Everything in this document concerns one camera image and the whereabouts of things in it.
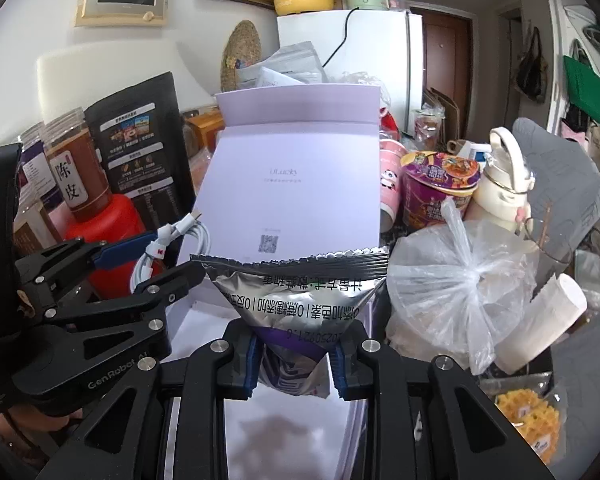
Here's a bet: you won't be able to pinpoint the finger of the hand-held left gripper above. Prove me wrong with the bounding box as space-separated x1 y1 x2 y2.
14 232 170 312
44 261 209 347

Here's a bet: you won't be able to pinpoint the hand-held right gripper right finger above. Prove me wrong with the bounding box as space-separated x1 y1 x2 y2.
330 324 556 480

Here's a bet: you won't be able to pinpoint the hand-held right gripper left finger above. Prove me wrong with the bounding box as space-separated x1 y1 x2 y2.
35 321 261 480

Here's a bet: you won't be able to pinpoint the white charging cable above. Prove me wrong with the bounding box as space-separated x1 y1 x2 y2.
130 210 212 296

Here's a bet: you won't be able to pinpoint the silver snack packet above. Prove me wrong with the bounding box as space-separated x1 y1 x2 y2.
190 247 391 401

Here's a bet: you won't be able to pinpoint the lavender gift box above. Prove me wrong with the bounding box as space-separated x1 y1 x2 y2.
165 84 383 480

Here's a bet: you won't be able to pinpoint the red plastic container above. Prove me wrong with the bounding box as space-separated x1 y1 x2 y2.
64 194 148 302

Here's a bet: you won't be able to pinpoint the clear jar purple label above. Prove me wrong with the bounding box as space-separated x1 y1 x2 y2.
17 122 63 241

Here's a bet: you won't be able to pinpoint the black foil pouch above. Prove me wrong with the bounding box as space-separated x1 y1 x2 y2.
83 71 196 253

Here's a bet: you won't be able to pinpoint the clear jar brown contents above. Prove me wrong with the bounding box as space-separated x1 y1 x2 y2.
42 107 112 223

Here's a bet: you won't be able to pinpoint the tied clear plastic bag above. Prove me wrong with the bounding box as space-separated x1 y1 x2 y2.
386 197 541 376

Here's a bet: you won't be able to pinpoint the waffle snack packet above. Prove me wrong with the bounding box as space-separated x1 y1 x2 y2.
480 372 568 466

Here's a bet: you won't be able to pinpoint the pink panda cup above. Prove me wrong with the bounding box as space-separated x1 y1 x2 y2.
379 140 408 233

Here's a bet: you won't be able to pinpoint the purple instant noodle cup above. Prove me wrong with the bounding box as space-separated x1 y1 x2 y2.
400 151 481 231

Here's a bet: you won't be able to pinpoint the white paper roll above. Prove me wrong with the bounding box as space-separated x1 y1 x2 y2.
495 274 588 373

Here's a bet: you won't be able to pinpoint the woven straw fan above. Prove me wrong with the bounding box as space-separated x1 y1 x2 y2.
221 20 262 92

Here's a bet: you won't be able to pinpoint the cream water bottle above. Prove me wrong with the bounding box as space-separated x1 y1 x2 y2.
467 127 537 233

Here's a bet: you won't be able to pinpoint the clear glass cup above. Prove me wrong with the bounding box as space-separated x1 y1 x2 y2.
524 205 577 283

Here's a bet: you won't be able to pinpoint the silver zip bag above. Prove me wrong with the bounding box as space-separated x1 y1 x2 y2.
235 41 328 93

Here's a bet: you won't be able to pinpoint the flat cardboard pieces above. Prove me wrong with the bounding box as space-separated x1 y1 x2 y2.
425 87 462 141

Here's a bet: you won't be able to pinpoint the grey padded chair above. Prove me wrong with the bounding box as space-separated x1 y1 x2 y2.
512 117 600 271

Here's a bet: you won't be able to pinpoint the white fridge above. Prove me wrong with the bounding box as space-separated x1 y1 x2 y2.
277 8 425 136

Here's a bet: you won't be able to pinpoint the brown door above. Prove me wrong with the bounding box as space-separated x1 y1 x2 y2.
410 7 473 121

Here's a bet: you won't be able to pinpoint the dark hanging bag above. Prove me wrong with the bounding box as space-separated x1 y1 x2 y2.
515 27 548 103

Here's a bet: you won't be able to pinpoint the green tote bag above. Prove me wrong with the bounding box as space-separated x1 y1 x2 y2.
562 55 600 123

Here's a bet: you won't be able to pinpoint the black power cable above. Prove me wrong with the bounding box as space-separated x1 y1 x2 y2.
322 7 366 68

